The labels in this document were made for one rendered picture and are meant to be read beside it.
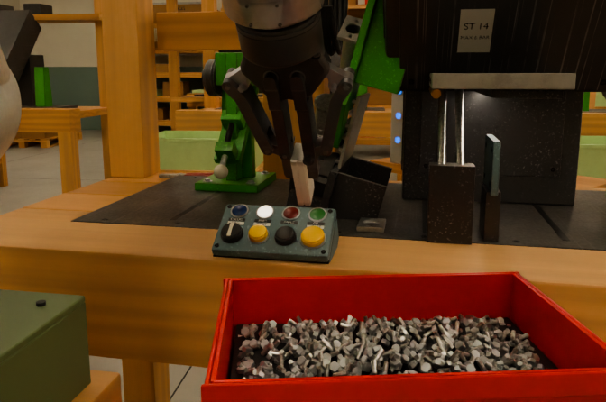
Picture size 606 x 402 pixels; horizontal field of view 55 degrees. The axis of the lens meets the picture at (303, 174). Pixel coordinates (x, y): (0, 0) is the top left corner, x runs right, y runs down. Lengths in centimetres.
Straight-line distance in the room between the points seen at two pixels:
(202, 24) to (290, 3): 99
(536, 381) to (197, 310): 45
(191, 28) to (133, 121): 26
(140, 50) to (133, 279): 75
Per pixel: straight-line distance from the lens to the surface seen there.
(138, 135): 143
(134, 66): 142
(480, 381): 45
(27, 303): 56
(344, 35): 97
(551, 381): 47
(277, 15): 47
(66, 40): 1252
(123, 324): 82
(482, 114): 106
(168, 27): 148
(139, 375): 163
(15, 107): 70
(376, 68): 90
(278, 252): 71
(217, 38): 144
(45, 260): 85
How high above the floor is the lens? 113
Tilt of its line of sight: 10 degrees down
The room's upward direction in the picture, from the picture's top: straight up
